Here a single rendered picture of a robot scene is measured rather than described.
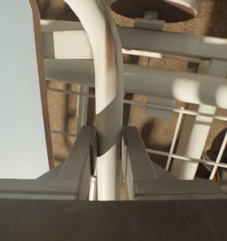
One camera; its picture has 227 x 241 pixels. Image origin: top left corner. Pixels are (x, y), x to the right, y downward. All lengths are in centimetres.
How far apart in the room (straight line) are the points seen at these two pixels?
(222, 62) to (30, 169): 29
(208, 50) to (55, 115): 73
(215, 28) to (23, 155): 75
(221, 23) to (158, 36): 52
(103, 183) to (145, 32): 23
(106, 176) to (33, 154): 7
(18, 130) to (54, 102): 71
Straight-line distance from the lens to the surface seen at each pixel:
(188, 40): 31
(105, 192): 17
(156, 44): 30
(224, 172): 55
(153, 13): 28
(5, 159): 20
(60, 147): 95
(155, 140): 82
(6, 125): 18
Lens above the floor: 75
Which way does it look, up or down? 69 degrees down
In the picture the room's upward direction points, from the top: 148 degrees counter-clockwise
